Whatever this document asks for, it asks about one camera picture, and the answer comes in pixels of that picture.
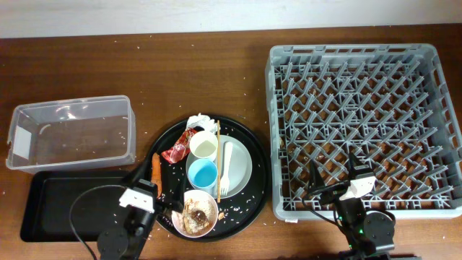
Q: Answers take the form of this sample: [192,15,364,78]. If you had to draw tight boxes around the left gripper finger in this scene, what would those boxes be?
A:
[124,159,150,184]
[157,201,184,218]

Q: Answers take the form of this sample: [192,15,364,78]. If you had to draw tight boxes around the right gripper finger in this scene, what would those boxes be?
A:
[309,160,325,190]
[347,152,372,179]

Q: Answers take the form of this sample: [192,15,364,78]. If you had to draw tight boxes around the light blue cup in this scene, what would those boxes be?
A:
[188,159,218,195]

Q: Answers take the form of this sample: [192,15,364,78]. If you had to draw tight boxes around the white paper cup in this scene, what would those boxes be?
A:
[189,131,218,161]

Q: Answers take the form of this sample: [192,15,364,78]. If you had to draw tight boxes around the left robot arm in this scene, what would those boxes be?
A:
[97,157,186,259]

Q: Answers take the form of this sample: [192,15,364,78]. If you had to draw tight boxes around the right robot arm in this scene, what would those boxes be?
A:
[302,153,396,260]

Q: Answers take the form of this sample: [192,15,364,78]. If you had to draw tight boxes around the grey plastic dishwasher rack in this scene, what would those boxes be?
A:
[265,43,461,222]

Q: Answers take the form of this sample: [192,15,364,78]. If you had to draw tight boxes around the orange carrot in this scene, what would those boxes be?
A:
[151,153,162,198]

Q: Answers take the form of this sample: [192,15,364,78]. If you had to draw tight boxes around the white bowl with leftovers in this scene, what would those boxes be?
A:
[171,190,219,238]

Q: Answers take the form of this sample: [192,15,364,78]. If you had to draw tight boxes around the red snack wrapper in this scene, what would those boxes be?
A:
[162,128,197,164]

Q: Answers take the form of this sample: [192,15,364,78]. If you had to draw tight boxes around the round black serving tray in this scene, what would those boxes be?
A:
[146,115,271,243]

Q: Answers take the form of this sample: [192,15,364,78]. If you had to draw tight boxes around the white plastic fork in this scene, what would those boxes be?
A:
[219,142,233,197]

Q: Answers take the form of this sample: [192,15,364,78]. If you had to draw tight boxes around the clear plastic bin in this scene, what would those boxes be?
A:
[6,95,136,174]

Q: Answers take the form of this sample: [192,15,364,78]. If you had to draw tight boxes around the grey round plate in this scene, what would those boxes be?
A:
[186,135,253,199]

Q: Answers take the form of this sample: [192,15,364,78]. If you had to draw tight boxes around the crumpled white napkin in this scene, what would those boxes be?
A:
[186,113,218,134]

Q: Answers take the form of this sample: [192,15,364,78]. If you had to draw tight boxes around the wooden chopstick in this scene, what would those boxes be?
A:
[217,120,222,204]

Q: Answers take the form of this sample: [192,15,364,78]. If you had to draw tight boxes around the black rectangular tray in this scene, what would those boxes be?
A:
[20,170,129,242]

